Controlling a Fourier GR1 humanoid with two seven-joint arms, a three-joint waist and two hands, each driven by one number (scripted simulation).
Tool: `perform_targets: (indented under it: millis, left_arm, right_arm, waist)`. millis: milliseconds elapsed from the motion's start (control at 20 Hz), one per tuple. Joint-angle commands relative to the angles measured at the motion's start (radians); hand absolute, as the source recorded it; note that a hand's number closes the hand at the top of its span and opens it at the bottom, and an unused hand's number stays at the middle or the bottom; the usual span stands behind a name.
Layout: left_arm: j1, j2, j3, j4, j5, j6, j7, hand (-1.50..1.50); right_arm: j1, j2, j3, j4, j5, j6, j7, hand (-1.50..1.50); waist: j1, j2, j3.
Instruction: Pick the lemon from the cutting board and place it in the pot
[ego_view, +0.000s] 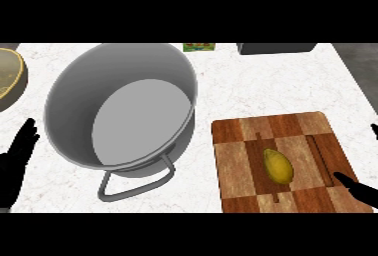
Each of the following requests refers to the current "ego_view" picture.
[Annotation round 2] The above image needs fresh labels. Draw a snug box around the wooden checkered cutting board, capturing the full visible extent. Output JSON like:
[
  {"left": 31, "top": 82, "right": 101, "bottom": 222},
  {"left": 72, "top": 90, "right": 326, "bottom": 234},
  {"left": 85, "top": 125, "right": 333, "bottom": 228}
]
[{"left": 209, "top": 111, "right": 375, "bottom": 214}]

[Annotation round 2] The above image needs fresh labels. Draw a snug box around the tan bowl with yellow rim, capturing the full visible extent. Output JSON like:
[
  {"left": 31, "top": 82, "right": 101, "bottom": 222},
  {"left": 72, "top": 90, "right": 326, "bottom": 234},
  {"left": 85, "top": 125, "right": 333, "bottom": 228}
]
[{"left": 0, "top": 47, "right": 29, "bottom": 114}]

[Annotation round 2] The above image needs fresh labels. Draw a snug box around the grey metal pot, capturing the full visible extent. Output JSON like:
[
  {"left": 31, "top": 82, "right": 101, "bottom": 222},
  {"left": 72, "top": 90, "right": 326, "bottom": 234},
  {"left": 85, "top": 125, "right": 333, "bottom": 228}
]
[{"left": 42, "top": 43, "right": 199, "bottom": 203}]

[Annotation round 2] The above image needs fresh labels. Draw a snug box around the green carton box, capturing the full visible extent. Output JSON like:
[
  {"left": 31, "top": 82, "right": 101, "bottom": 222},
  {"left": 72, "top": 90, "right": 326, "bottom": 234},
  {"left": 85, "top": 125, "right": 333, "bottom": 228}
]
[{"left": 181, "top": 43, "right": 217, "bottom": 53}]

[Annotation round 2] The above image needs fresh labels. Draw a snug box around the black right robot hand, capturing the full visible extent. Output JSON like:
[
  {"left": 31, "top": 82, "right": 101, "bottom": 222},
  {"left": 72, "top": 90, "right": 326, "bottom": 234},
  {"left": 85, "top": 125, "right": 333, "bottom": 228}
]
[{"left": 332, "top": 123, "right": 378, "bottom": 210}]

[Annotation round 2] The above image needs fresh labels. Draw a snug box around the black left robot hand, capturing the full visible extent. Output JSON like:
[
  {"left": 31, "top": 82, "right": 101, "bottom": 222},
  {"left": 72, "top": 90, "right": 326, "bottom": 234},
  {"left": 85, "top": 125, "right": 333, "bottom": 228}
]
[{"left": 0, "top": 117, "right": 41, "bottom": 210}]

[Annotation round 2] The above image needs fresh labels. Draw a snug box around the dark grey appliance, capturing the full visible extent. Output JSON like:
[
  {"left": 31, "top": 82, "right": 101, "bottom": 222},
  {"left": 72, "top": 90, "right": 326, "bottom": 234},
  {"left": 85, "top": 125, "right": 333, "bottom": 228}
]
[{"left": 236, "top": 43, "right": 317, "bottom": 56}]

